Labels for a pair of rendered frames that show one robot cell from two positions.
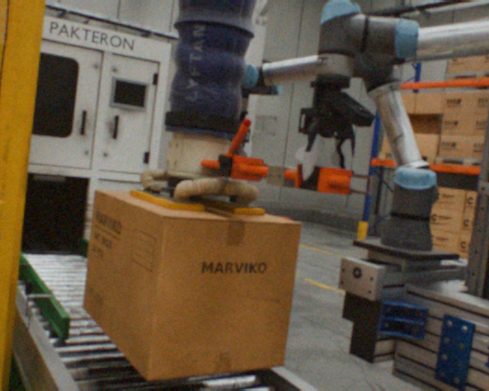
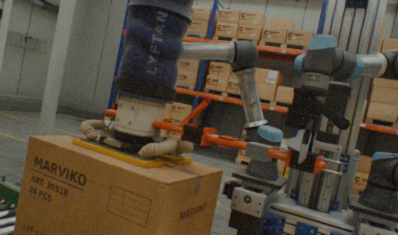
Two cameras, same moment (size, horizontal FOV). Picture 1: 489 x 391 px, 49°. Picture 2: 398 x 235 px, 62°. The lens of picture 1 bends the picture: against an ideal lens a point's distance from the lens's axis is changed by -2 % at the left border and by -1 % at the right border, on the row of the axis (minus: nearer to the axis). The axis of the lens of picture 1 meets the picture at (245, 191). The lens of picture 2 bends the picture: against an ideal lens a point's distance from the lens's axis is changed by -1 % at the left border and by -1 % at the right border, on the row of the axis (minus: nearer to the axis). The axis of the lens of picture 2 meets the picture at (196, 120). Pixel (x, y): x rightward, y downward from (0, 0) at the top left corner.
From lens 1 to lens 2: 77 cm
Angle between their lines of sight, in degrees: 31
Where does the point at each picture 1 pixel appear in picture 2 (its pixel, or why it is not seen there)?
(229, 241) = (194, 192)
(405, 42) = (358, 71)
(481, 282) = (307, 198)
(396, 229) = (262, 167)
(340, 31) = (330, 59)
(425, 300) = (283, 213)
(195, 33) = (158, 18)
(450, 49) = not seen: hidden behind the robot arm
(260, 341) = not seen: outside the picture
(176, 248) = (170, 207)
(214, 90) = (168, 67)
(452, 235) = not seen: hidden behind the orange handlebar
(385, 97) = (247, 76)
